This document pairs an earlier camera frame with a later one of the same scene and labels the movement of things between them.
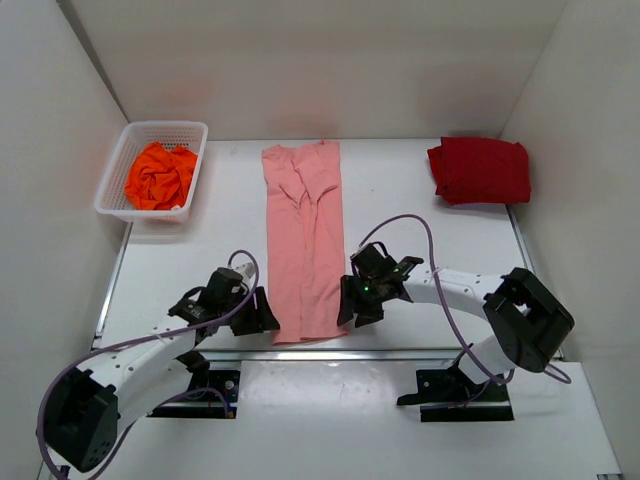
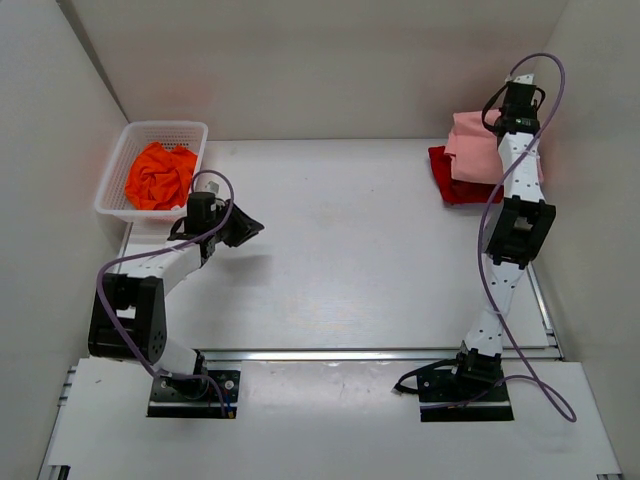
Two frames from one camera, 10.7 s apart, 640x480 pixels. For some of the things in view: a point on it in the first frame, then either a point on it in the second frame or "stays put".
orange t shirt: x=158 y=177 stays put
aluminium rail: x=326 y=355 stays put
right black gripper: x=366 y=316 → x=533 y=107
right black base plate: x=450 y=395 stays put
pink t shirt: x=305 y=239 → x=476 y=148
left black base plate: x=213 y=394 stays put
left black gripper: x=260 y=318 → x=246 y=228
